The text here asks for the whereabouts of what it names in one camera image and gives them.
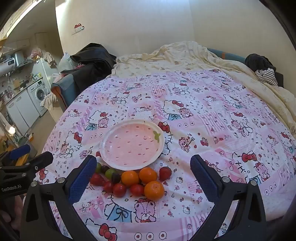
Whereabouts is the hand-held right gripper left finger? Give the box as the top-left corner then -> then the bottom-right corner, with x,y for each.
22,155 -> 102,241

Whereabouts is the striped garment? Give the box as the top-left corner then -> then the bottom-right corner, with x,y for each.
254,68 -> 278,86

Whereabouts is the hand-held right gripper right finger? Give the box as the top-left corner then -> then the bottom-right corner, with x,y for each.
190,155 -> 278,241

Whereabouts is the white plastic bag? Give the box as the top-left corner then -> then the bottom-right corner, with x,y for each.
59,52 -> 74,71

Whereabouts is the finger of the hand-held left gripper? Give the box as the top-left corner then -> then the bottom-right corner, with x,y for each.
9,144 -> 31,161
23,152 -> 54,178

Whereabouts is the red strawberry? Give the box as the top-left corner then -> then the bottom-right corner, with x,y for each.
90,173 -> 105,186
159,166 -> 172,181

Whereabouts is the orange mandarin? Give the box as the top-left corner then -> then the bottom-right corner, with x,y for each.
144,181 -> 165,201
121,170 -> 139,186
139,167 -> 158,184

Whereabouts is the beige towel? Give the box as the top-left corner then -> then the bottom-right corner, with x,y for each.
42,94 -> 58,110

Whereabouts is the white washing machine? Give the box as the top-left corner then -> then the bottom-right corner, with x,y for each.
27,79 -> 50,116

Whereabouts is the white refrigerator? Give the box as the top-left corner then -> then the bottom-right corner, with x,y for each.
31,58 -> 55,93

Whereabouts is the white water heater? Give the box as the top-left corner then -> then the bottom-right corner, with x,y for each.
0,51 -> 25,75

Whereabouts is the blue sofa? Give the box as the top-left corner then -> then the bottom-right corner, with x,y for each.
51,74 -> 78,109

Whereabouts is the pink cartoon printed bedsheet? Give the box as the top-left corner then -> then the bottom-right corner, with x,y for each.
35,68 -> 296,241

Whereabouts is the dark garment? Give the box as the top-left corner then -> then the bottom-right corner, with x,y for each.
245,53 -> 284,87

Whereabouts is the black clothing pile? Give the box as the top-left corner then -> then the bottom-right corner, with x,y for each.
69,43 -> 117,86

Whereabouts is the red cherry tomato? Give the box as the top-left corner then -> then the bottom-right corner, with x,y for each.
129,184 -> 145,196
113,183 -> 127,198
103,181 -> 114,194

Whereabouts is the red white wall decoration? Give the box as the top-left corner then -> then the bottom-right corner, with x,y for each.
71,23 -> 85,35

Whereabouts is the pink strawberry-shaped plate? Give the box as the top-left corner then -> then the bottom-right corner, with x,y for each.
99,119 -> 165,168

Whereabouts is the cream duvet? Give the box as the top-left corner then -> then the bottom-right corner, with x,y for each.
111,41 -> 296,132

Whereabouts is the white kitchen cabinet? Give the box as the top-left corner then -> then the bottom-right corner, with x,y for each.
5,89 -> 41,135

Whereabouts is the person's left hand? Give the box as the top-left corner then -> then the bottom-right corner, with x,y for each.
0,196 -> 26,232

